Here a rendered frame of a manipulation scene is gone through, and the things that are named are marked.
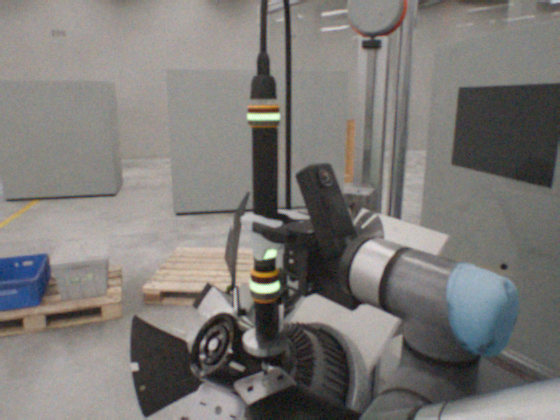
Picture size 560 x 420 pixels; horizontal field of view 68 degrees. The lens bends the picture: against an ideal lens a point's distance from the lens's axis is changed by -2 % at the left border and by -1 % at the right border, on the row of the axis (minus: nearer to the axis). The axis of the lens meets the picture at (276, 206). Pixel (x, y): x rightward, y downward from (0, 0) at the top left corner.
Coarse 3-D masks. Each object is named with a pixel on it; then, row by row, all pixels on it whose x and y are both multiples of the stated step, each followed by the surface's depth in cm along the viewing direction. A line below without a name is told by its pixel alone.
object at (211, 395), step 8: (208, 384) 73; (200, 392) 73; (208, 392) 73; (216, 392) 73; (224, 392) 73; (200, 400) 72; (208, 400) 72; (216, 400) 72; (224, 400) 73; (232, 400) 73; (240, 400) 73; (192, 408) 72; (200, 408) 72; (208, 408) 72; (224, 408) 72; (232, 408) 72; (240, 408) 72; (192, 416) 71; (200, 416) 71; (208, 416) 71; (216, 416) 72; (224, 416) 72; (240, 416) 72
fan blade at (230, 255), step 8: (248, 192) 93; (240, 208) 94; (240, 216) 91; (240, 224) 89; (232, 232) 97; (240, 232) 87; (232, 240) 94; (232, 248) 91; (224, 256) 107; (232, 256) 89; (232, 264) 87; (232, 272) 85; (232, 280) 84; (232, 288) 83
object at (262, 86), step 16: (256, 80) 55; (272, 80) 55; (256, 96) 55; (272, 96) 55; (256, 304) 63; (272, 304) 63; (256, 320) 64; (272, 320) 64; (256, 336) 65; (272, 336) 64
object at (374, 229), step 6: (366, 216) 75; (372, 216) 71; (378, 216) 68; (372, 222) 68; (378, 222) 66; (360, 228) 71; (366, 228) 68; (372, 228) 65; (378, 228) 63; (360, 234) 68; (366, 234) 65; (372, 234) 63; (378, 234) 62; (294, 294) 69; (288, 300) 69; (294, 300) 75; (288, 306) 74
